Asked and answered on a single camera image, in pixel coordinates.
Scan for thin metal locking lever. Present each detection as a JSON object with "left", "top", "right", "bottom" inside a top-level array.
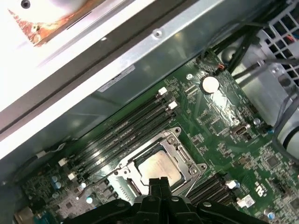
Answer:
[{"left": 76, "top": 171, "right": 121, "bottom": 200}]

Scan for grey metal disk bay cage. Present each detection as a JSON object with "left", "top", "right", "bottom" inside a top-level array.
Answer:
[{"left": 233, "top": 0, "right": 299, "bottom": 128}]

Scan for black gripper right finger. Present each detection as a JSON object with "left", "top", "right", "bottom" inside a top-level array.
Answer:
[{"left": 160, "top": 176, "right": 266, "bottom": 224}]

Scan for black PC case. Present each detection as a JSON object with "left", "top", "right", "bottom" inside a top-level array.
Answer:
[{"left": 0, "top": 0, "right": 299, "bottom": 224}]

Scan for green motherboard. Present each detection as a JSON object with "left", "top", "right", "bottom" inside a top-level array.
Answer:
[{"left": 14, "top": 55, "right": 299, "bottom": 224}]

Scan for silver board USB port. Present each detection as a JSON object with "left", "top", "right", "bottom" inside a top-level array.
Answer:
[{"left": 233, "top": 125, "right": 248, "bottom": 137}]

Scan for silver coin battery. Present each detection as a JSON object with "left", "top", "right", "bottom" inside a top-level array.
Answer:
[{"left": 200, "top": 76, "right": 221, "bottom": 95}]

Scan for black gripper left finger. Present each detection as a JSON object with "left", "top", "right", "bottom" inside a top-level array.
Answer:
[{"left": 90, "top": 177, "right": 164, "bottom": 224}]

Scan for black wire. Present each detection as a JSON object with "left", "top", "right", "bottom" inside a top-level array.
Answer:
[
  {"left": 228, "top": 14, "right": 260, "bottom": 73},
  {"left": 202, "top": 0, "right": 290, "bottom": 58}
]

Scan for small silver CPU plate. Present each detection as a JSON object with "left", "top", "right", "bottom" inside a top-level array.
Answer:
[{"left": 136, "top": 149, "right": 186, "bottom": 189}]

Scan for pale grey cable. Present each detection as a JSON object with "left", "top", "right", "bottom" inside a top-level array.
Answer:
[{"left": 272, "top": 92, "right": 299, "bottom": 154}]

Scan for RAM slot black clips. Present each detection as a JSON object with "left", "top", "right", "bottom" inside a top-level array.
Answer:
[
  {"left": 66, "top": 98, "right": 172, "bottom": 175},
  {"left": 77, "top": 112, "right": 177, "bottom": 185},
  {"left": 205, "top": 189, "right": 239, "bottom": 210},
  {"left": 186, "top": 174, "right": 228, "bottom": 199}
]

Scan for metal socket cover frame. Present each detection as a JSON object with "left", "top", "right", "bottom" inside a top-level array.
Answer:
[{"left": 108, "top": 136, "right": 199, "bottom": 199}]

